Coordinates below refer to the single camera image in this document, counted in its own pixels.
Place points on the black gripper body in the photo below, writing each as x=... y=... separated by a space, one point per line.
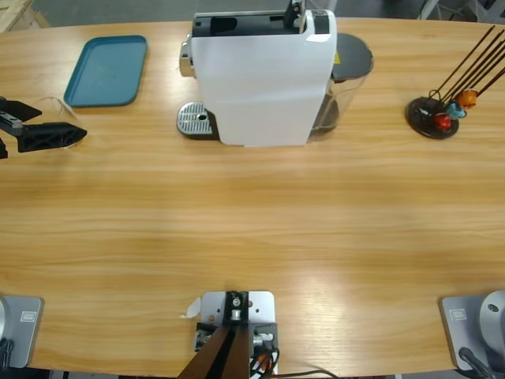
x=10 y=122

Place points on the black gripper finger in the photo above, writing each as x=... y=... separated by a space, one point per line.
x=47 y=137
x=17 y=109

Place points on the clear drinking glass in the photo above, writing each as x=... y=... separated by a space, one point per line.
x=59 y=103

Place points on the white capsule coffee machine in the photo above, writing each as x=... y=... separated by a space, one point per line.
x=260 y=91

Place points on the red coffee capsule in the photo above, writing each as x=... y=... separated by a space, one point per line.
x=444 y=121

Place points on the blue coffee capsule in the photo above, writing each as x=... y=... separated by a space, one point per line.
x=455 y=110

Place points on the orange coffee capsule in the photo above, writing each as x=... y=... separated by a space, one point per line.
x=467 y=98

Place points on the teal plastic tray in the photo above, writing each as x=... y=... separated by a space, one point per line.
x=104 y=71

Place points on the wooden pallet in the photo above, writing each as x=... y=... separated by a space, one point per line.
x=16 y=16

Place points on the silver slotted drip tray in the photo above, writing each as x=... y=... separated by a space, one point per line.
x=193 y=118

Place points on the white paper scrap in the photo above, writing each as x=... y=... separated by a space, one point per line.
x=192 y=308

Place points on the clear water tank dark lid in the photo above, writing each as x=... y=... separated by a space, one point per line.
x=351 y=63

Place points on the black capsule holder with rods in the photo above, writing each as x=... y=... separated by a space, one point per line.
x=424 y=122

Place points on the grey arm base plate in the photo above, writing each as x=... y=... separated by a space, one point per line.
x=469 y=327
x=23 y=323

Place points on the white mount plate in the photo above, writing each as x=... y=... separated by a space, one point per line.
x=260 y=304

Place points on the dark camera post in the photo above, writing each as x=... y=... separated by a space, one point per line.
x=221 y=355

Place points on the white metal frame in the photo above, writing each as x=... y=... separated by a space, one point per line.
x=426 y=10

